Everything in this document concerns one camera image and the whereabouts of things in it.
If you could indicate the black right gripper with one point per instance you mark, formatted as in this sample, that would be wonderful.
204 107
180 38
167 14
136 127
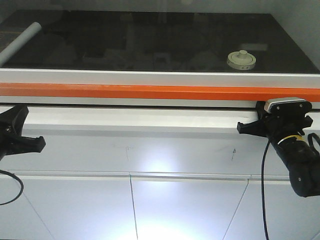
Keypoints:
276 126

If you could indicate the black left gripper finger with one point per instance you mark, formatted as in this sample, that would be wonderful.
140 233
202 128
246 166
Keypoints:
15 145
13 119

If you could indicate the white sash with orange handle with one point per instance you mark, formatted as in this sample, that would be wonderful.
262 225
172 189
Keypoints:
141 88

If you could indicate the glass jar with cream lid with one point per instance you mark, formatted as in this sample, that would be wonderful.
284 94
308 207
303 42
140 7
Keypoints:
241 60

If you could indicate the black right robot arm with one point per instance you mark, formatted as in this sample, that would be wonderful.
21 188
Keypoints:
302 161

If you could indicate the rolled grey mat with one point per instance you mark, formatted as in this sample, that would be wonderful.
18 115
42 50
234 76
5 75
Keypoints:
18 42

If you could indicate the white fume hood base cabinet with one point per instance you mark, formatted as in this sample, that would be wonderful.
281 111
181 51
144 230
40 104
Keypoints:
137 174

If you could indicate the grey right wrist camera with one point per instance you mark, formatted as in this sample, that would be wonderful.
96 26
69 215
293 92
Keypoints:
287 104

